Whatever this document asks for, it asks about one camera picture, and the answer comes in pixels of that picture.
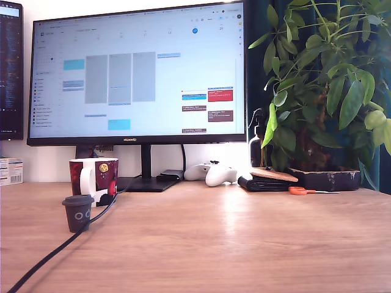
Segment green leafy houseplant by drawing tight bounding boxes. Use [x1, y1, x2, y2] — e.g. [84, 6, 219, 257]
[247, 0, 391, 190]

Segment black Huawei computer monitor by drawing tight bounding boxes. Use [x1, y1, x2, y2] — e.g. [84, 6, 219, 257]
[26, 0, 247, 147]

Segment dark spray bottle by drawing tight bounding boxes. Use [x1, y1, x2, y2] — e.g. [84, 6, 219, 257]
[248, 108, 274, 168]

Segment black cable on table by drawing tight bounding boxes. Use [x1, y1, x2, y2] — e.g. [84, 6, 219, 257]
[5, 176, 135, 293]

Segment dark vertical side monitor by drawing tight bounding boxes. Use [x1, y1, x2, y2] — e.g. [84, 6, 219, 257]
[0, 0, 24, 142]

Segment small black hub box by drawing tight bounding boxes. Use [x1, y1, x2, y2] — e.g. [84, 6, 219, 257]
[156, 169, 185, 182]

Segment white game controller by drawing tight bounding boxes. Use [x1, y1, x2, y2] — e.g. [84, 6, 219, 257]
[183, 160, 238, 187]

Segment black monitor stand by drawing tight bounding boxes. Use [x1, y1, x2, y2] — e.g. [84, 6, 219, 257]
[115, 143, 181, 193]

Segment black leather wallet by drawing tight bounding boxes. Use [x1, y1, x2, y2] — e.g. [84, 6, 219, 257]
[237, 175, 299, 193]

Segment round cork coaster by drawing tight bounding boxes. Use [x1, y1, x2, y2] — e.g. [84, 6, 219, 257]
[250, 167, 299, 183]

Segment black monitor power cable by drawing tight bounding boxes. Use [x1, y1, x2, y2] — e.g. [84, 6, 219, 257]
[180, 143, 188, 180]

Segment black rectangular planter box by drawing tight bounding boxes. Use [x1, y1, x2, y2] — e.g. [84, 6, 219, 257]
[286, 166, 362, 192]

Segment red patterned coffee mug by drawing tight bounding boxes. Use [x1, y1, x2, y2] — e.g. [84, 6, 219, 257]
[68, 157, 120, 209]

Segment orange handled scissors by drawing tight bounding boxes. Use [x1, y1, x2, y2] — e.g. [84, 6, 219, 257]
[288, 186, 341, 196]

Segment white printed cardboard box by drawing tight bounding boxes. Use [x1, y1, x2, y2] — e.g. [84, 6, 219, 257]
[0, 156, 24, 187]

